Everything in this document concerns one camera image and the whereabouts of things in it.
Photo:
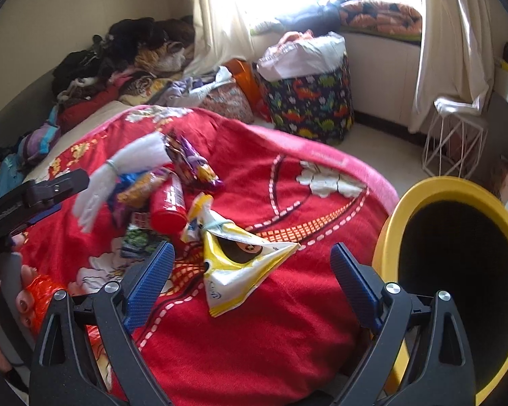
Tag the orange plastic bag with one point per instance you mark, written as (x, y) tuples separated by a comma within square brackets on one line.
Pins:
[(42, 287)]

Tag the green dark snack packet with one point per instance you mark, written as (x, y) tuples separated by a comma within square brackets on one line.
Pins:
[(137, 241)]

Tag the white clothes in basket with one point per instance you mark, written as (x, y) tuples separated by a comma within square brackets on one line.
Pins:
[(305, 57)]

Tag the red printed blanket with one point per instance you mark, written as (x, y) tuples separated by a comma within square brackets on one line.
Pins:
[(279, 338)]

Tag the white glove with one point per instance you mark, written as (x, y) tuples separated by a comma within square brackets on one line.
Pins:
[(95, 194)]

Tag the cream curtain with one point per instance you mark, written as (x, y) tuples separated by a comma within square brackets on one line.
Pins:
[(448, 50), (211, 21)]

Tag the red cylindrical can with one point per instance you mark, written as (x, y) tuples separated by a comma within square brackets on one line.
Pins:
[(167, 207)]

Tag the person's left hand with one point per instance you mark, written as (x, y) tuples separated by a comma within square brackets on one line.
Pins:
[(25, 308)]

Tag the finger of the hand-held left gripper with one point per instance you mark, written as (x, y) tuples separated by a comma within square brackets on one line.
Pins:
[(55, 188)]

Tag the purple snack packet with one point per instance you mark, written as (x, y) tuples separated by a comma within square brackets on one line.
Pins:
[(194, 165)]

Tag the dinosaur print laundry basket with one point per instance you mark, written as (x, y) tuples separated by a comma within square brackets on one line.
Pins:
[(309, 105)]

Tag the beige bed mattress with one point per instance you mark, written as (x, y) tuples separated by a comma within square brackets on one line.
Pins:
[(97, 118)]

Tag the yellow trash bin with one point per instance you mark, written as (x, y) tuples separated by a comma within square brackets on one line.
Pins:
[(406, 203)]

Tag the floral fabric bag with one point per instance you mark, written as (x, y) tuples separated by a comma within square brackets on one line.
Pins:
[(228, 103)]

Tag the small white yellow packet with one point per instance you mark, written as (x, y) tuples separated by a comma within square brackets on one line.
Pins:
[(197, 215)]

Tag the yellow white chip bag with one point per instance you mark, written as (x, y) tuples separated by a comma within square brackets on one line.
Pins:
[(237, 279)]

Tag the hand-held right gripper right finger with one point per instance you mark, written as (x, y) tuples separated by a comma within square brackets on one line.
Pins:
[(355, 283)]

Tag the yellow flat item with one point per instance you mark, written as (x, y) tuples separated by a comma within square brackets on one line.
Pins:
[(506, 64)]

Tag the dark cloth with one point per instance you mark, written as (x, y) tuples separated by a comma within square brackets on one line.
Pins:
[(309, 17)]

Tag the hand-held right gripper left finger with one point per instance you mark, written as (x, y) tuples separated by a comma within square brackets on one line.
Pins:
[(150, 287)]

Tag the blue yellow snack packet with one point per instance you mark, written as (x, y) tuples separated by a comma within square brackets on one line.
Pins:
[(139, 188)]

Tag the orange patterned quilt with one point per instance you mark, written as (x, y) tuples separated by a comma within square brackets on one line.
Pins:
[(381, 17)]

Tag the pile of clothes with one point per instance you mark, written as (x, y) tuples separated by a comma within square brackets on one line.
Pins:
[(89, 67)]

